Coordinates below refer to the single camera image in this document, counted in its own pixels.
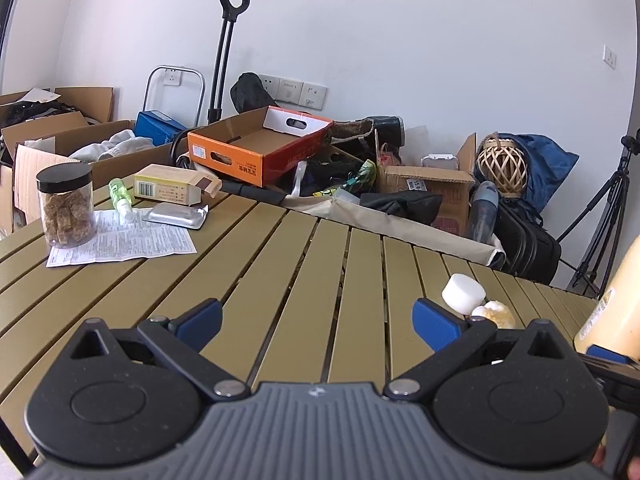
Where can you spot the cardboard box with white cloth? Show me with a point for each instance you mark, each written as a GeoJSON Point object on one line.
{"type": "Point", "coordinates": [50, 132]}

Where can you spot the silver foil pack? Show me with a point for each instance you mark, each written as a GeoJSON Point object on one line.
{"type": "Point", "coordinates": [175, 215]}

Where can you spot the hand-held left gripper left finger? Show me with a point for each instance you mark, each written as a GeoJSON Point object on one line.
{"type": "Point", "coordinates": [202, 325]}

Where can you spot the rattan ball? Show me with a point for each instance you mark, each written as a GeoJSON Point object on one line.
{"type": "Point", "coordinates": [501, 167]}

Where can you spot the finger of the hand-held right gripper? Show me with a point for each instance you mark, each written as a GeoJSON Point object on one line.
{"type": "Point", "coordinates": [607, 353]}

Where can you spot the small green bottle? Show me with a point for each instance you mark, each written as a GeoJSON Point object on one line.
{"type": "Point", "coordinates": [120, 197]}

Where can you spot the cardboard box with dark clothes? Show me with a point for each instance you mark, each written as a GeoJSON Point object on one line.
{"type": "Point", "coordinates": [95, 102]}

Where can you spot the white wall socket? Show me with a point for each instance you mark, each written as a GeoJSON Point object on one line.
{"type": "Point", "coordinates": [270, 85]}
{"type": "Point", "coordinates": [313, 96]}
{"type": "Point", "coordinates": [290, 91]}
{"type": "Point", "coordinates": [171, 77]}

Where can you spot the green snack packet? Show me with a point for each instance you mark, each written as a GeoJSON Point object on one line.
{"type": "Point", "coordinates": [362, 175]}

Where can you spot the navy blue bag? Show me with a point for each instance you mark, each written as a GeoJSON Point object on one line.
{"type": "Point", "coordinates": [547, 165]}

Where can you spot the black pouch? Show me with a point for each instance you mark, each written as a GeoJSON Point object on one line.
{"type": "Point", "coordinates": [400, 205]}

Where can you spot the black leather item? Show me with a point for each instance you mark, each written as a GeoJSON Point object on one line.
{"type": "Point", "coordinates": [387, 130]}

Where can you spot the small brown paper bag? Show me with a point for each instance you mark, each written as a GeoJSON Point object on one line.
{"type": "Point", "coordinates": [385, 156]}

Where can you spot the open brown cardboard box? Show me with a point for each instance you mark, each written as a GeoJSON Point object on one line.
{"type": "Point", "coordinates": [430, 190]}

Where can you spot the white adapter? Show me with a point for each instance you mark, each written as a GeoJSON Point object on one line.
{"type": "Point", "coordinates": [440, 161]}

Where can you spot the white metal frame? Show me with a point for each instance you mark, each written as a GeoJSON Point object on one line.
{"type": "Point", "coordinates": [200, 90]}

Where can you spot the olive folding slatted table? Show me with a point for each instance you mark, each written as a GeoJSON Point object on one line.
{"type": "Point", "coordinates": [300, 285]}

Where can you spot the yellow fuzzy ball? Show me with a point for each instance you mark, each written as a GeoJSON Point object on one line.
{"type": "Point", "coordinates": [495, 314]}

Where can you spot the printed paper leaflet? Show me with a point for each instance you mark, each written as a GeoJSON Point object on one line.
{"type": "Point", "coordinates": [130, 245]}

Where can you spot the orange cardboard box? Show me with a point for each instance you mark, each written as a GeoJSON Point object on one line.
{"type": "Point", "coordinates": [250, 152]}

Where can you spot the black tripod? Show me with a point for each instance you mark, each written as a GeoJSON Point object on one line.
{"type": "Point", "coordinates": [600, 220]}

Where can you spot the black soft bag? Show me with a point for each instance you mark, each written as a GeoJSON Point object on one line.
{"type": "Point", "coordinates": [250, 92]}

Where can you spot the clear jar of brown snacks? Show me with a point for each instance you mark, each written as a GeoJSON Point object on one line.
{"type": "Point", "coordinates": [67, 205]}

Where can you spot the cream thermos jug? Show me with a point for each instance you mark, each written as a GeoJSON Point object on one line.
{"type": "Point", "coordinates": [615, 310]}

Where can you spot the yellow medicine box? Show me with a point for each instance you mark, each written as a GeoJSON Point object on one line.
{"type": "Point", "coordinates": [167, 187]}

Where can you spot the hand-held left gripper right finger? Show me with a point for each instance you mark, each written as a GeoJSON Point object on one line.
{"type": "Point", "coordinates": [435, 327]}

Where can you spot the dark clothes pile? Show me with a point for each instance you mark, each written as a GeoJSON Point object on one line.
{"type": "Point", "coordinates": [30, 108]}

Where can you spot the white cloth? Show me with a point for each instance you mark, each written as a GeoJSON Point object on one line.
{"type": "Point", "coordinates": [117, 142]}

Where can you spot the white foam cylinder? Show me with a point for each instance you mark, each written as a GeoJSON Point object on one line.
{"type": "Point", "coordinates": [462, 292]}

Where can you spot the grey water bottle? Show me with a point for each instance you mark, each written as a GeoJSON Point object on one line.
{"type": "Point", "coordinates": [482, 210]}

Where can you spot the blue box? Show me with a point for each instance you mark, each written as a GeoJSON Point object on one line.
{"type": "Point", "coordinates": [157, 127]}

